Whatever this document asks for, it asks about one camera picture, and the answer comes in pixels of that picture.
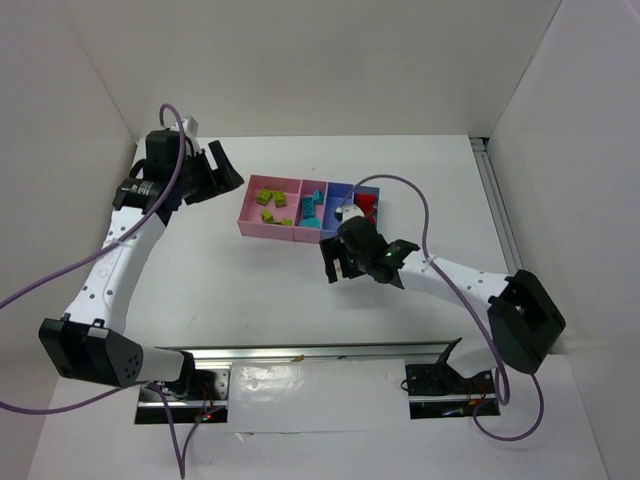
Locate light blue container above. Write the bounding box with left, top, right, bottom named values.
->
left=353, top=185, right=379, bottom=226

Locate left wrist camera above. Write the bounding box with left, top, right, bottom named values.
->
left=181, top=116, right=199, bottom=138

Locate dark blue container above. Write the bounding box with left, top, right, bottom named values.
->
left=320, top=182, right=354, bottom=240

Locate teal lego piece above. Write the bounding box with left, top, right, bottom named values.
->
left=299, top=190, right=324, bottom=229

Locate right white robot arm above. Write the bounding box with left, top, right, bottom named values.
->
left=320, top=216, right=566, bottom=378

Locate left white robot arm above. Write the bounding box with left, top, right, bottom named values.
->
left=38, top=117, right=244, bottom=396

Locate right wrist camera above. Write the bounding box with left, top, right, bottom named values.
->
left=334, top=204, right=363, bottom=223

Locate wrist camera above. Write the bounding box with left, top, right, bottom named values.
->
left=334, top=204, right=363, bottom=223
left=181, top=116, right=199, bottom=138

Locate red 2x4 lego brick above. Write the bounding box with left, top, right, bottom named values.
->
left=354, top=193, right=378, bottom=225

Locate large pink container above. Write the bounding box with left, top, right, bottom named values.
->
left=237, top=175, right=302, bottom=241

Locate green 2x4 lego brick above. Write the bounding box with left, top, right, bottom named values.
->
left=261, top=209, right=275, bottom=223

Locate aluminium rail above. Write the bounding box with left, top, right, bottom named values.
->
left=167, top=340, right=453, bottom=364
left=469, top=137, right=523, bottom=273

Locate green lego brick front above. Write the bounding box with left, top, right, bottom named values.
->
left=255, top=188, right=273, bottom=206

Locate white lego brick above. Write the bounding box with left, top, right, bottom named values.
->
left=333, top=259, right=343, bottom=278

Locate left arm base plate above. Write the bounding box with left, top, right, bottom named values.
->
left=134, top=365, right=231, bottom=425

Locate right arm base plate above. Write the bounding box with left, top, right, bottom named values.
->
left=400, top=364, right=500, bottom=420

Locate aluminium rail right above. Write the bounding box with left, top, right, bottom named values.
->
left=469, top=137, right=523, bottom=273

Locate aluminium rail front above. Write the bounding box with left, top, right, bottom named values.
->
left=167, top=340, right=453, bottom=364

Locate small pink container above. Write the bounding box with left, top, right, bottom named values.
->
left=293, top=180, right=328, bottom=243

